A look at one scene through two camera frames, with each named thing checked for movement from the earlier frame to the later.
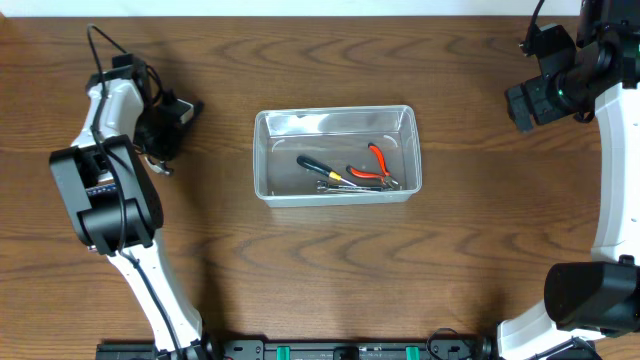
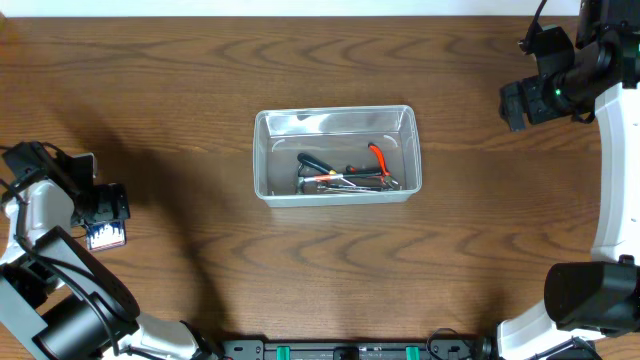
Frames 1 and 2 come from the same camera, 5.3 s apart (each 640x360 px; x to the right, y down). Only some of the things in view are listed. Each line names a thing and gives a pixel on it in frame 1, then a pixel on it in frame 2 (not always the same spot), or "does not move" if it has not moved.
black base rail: (328, 349) does not move
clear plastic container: (335, 137) does not move
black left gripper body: (153, 134) → (95, 205)
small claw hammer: (181, 112) → (301, 181)
